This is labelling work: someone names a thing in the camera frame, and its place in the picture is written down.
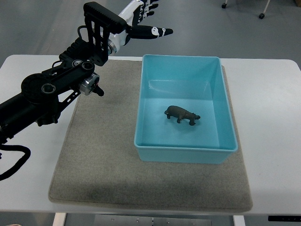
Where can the black white robotic left hand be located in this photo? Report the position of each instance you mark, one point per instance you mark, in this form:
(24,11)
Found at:
(133,14)

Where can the brown toy hippo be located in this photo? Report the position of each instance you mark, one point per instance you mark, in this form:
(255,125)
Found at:
(181,114)

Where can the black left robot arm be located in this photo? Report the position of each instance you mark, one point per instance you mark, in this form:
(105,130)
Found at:
(45,95)

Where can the light blue plastic box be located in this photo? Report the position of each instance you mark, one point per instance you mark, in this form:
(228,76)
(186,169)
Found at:
(197,84)

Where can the right cart caster wheel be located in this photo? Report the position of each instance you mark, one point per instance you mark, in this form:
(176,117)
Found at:
(261,15)

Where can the grey felt mat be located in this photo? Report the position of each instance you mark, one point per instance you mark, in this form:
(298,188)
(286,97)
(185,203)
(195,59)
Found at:
(99,164)

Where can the metal plate under table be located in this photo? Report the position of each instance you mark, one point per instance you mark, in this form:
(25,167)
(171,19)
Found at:
(117,220)

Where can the white left table leg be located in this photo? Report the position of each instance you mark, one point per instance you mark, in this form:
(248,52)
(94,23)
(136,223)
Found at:
(59,219)

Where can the white table leg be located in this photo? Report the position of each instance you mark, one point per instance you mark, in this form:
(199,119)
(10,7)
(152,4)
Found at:
(239,220)
(59,219)

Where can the white right table leg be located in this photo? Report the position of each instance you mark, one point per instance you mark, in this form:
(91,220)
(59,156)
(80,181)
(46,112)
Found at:
(239,220)

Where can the black label under table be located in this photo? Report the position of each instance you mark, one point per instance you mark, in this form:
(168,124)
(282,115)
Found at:
(284,218)

